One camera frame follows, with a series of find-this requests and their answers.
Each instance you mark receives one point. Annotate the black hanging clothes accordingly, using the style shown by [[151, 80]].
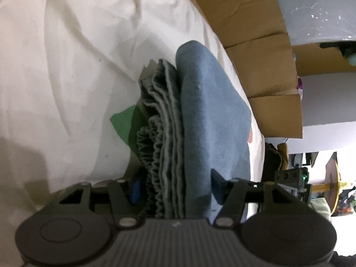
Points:
[[333, 46]]

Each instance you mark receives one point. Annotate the white printed bed sheet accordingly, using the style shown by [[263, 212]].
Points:
[[69, 61]]

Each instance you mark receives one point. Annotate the pale green cloth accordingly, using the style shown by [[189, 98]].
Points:
[[319, 208]]

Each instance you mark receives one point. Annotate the teal cloth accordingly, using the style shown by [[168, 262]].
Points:
[[351, 60]]

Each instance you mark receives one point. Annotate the long brown cardboard sheet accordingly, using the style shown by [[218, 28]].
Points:
[[250, 14]]

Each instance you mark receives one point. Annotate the black bag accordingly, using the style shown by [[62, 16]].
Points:
[[271, 161]]

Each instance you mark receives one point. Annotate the yellow brown cloth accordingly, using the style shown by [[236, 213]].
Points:
[[284, 153]]

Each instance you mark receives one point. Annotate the light blue plastic item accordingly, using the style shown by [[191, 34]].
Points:
[[294, 57]]

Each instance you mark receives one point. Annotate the brown cardboard box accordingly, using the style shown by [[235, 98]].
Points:
[[319, 58]]

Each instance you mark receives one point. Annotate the purple printed cloth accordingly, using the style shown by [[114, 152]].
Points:
[[300, 84]]

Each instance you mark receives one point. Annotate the yellow rimmed round spool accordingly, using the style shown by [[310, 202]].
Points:
[[332, 172]]

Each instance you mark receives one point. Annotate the colourful printed cloth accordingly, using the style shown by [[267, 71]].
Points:
[[345, 203]]

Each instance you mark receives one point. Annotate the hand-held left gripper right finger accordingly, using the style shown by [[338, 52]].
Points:
[[218, 186]]

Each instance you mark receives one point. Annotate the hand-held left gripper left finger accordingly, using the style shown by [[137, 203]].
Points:
[[135, 192]]

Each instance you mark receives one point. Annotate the blue denim jeans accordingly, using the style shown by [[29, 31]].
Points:
[[211, 111]]

